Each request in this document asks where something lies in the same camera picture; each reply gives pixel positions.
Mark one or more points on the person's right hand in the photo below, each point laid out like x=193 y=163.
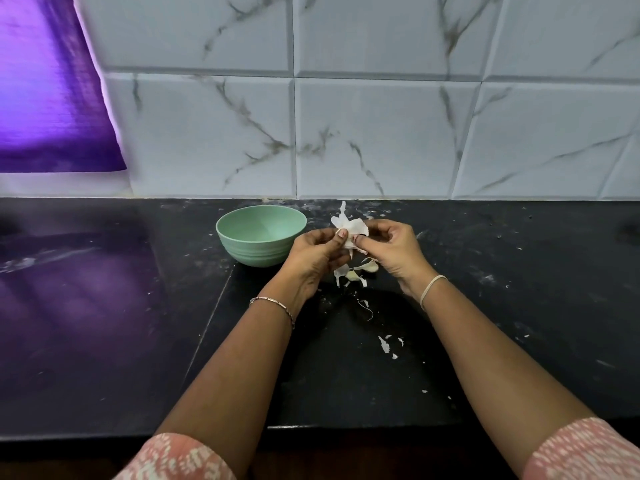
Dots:
x=400 y=253

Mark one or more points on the person's left hand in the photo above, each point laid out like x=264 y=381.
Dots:
x=310 y=260

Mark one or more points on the garlic clove cluster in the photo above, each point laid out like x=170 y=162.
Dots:
x=366 y=266

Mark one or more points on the white garlic bulb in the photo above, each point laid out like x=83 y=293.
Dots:
x=350 y=225

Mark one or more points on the mint green bowl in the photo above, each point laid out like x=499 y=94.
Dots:
x=260 y=230

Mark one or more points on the person's right forearm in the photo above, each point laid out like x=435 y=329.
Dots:
x=500 y=375

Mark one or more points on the person's left forearm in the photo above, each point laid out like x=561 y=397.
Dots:
x=225 y=385

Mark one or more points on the pink patterned left sleeve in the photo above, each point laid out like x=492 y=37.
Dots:
x=175 y=460

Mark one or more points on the pink patterned sleeve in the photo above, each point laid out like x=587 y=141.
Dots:
x=590 y=450
x=175 y=460

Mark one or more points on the pink patterned right sleeve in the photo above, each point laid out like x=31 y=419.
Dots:
x=590 y=450

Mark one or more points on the purple cloth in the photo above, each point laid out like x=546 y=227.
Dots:
x=45 y=85

